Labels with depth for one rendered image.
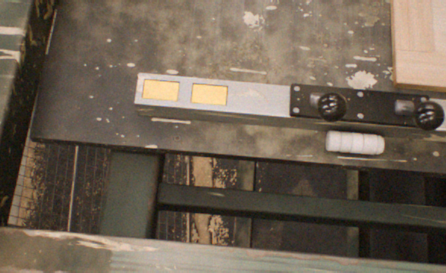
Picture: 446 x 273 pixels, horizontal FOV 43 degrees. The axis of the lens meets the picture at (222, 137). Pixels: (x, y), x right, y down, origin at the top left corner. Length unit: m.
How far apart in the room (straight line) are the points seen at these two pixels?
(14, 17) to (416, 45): 0.60
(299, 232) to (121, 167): 1.96
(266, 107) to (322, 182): 1.93
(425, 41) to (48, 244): 0.63
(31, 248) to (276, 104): 0.38
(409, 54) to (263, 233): 2.09
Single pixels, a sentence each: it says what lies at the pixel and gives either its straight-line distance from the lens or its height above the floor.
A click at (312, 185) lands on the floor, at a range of 2.76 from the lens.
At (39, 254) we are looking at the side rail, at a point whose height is 1.71.
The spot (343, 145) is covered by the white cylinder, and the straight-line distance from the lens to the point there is 0.83.
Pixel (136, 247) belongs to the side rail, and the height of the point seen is 1.62.
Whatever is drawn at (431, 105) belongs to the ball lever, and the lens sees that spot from 0.74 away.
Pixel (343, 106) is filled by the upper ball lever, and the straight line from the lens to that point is 0.71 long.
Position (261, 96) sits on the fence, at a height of 1.50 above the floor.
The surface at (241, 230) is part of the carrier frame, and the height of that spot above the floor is 0.78.
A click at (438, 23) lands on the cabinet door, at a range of 0.98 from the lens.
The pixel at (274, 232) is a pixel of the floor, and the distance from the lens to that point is 2.86.
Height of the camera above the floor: 2.01
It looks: 37 degrees down
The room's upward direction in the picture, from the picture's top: 68 degrees counter-clockwise
